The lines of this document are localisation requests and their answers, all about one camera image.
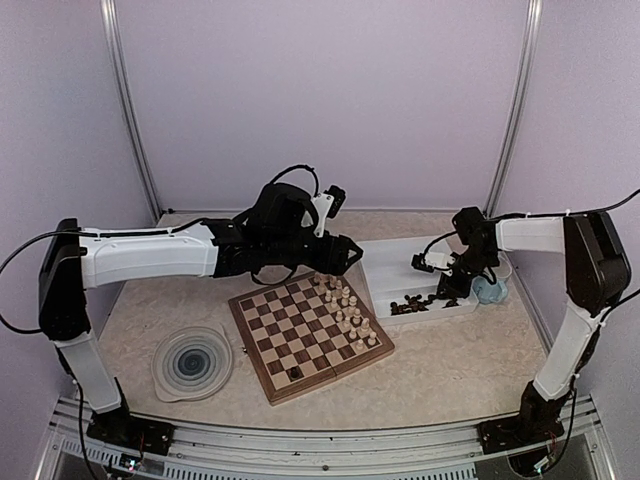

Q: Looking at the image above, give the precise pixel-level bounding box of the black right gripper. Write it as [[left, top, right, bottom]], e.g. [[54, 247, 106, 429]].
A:
[[437, 246, 499, 298]]

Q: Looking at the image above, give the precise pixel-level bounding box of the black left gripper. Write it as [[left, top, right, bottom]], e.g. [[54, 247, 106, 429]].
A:
[[265, 230, 364, 275]]

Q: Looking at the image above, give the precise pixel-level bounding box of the white plastic tray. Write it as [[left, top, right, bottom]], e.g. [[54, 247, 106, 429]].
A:
[[359, 236, 479, 326]]

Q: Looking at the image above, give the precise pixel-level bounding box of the wooden chess board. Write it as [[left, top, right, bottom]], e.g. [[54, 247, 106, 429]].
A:
[[228, 273, 395, 406]]

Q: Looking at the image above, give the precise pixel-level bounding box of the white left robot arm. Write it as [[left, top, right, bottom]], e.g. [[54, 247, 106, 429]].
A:
[[39, 182, 363, 445]]

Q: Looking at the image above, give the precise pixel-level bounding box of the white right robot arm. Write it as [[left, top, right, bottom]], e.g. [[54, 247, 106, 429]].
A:
[[425, 207, 631, 401]]

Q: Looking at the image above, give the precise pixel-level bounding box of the white chess pieces row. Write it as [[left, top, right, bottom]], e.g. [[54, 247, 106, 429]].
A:
[[303, 273, 381, 358]]

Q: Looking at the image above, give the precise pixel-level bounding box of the dark chess pieces pile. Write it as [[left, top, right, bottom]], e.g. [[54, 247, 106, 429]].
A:
[[390, 294, 459, 316]]

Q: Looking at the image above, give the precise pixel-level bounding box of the light blue mug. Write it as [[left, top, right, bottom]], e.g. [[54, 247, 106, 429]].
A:
[[472, 261, 512, 305]]

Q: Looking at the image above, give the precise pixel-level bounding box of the collapsible silicone bowl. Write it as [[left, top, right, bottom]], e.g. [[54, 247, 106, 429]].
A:
[[151, 324, 233, 403]]

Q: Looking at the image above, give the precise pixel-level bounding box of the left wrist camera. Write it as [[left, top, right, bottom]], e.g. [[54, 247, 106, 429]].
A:
[[311, 185, 346, 238]]

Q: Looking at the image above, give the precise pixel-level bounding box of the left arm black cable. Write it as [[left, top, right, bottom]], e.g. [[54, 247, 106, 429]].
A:
[[0, 163, 321, 334]]

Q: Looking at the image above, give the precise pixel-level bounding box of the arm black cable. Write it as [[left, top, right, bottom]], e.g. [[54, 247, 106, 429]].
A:
[[419, 188, 640, 321], [0, 163, 321, 334]]

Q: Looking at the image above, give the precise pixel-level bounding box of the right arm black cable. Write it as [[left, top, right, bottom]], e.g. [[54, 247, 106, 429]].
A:
[[419, 188, 640, 321]]

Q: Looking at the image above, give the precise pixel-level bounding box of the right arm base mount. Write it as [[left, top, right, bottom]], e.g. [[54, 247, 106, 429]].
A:
[[477, 380, 577, 478]]

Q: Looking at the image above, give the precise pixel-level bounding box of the front aluminium rail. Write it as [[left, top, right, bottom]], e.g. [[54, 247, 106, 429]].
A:
[[33, 397, 619, 479]]

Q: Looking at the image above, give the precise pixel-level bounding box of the right aluminium frame post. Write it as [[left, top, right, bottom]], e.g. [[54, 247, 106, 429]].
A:
[[483, 0, 543, 217]]

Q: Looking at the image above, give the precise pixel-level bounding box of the aluminium frame post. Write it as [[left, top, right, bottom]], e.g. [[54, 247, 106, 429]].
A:
[[483, 0, 543, 217], [100, 0, 163, 221]]

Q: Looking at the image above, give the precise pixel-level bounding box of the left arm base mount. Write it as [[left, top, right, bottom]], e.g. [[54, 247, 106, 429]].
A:
[[87, 380, 175, 456]]

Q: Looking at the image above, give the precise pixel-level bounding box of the left aluminium frame post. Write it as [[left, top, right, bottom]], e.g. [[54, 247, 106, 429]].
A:
[[100, 0, 163, 221]]

